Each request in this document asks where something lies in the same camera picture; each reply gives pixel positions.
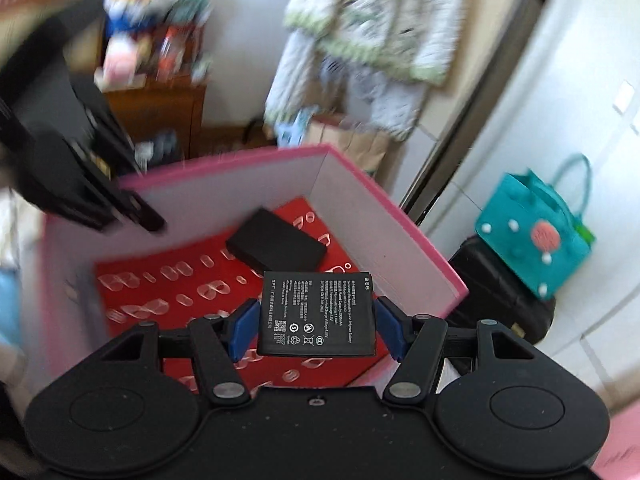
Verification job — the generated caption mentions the black phone battery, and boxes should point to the black phone battery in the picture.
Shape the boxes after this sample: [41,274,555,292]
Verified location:
[256,270,379,359]

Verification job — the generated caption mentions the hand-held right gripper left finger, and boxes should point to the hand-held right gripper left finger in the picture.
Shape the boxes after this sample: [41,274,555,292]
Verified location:
[92,297,262,408]

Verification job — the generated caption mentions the teal felt tote bag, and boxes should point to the teal felt tote bag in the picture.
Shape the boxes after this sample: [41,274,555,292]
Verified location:
[475,152,596,301]

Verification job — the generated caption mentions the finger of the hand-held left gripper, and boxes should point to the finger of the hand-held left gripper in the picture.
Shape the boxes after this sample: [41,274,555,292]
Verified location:
[66,141,168,235]

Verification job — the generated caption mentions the red printed paper sheet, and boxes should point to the red printed paper sheet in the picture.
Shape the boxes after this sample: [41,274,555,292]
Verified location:
[95,195,396,396]

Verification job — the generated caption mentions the pink cardboard box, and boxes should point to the pink cardboard box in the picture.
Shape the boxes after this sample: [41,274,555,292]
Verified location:
[15,144,470,396]

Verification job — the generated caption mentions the black power bank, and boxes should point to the black power bank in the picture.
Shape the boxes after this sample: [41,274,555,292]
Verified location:
[226,206,328,273]

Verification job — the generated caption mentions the white wardrobe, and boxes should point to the white wardrobe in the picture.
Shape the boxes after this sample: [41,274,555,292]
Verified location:
[400,0,640,411]

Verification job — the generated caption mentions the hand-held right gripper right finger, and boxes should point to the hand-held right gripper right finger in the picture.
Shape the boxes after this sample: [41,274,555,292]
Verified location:
[375,296,542,407]

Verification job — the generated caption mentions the black suitcase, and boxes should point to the black suitcase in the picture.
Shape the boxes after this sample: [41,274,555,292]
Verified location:
[446,234,557,346]

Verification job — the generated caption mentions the wooden cabinet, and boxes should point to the wooden cabinet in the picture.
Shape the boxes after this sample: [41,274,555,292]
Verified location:
[102,77,208,161]

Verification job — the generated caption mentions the white green fleece pajama top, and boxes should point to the white green fleece pajama top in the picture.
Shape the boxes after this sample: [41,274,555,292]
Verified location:
[284,0,476,86]

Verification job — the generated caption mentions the white green plastic bag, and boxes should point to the white green plastic bag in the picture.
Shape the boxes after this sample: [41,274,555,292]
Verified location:
[274,107,316,147]

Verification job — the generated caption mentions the white fleece pajama pants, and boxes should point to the white fleece pajama pants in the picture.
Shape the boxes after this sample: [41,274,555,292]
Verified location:
[264,30,428,141]

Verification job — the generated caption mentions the brown paper bag green label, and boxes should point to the brown paper bag green label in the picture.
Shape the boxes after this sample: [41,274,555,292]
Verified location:
[300,115,396,176]

